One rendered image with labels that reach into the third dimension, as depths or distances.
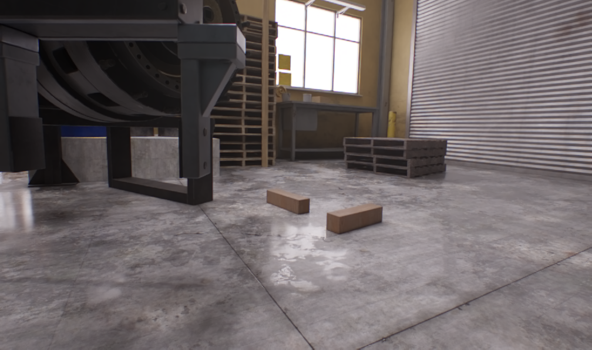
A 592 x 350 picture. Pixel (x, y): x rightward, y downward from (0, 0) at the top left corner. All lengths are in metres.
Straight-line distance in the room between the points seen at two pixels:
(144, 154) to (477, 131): 5.32
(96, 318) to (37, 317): 0.17
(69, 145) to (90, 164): 0.24
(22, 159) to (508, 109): 5.93
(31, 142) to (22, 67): 0.05
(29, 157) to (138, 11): 0.14
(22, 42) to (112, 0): 0.09
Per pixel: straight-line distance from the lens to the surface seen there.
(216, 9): 0.94
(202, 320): 1.00
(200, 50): 0.21
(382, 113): 7.41
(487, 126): 6.08
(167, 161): 3.55
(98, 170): 3.57
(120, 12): 0.23
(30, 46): 0.31
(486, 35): 6.39
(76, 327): 1.10
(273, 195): 2.21
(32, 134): 0.30
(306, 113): 5.64
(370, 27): 7.73
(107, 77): 0.88
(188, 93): 0.21
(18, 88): 0.29
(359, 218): 1.77
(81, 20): 0.25
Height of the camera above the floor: 0.55
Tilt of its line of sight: 7 degrees down
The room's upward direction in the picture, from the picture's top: 2 degrees clockwise
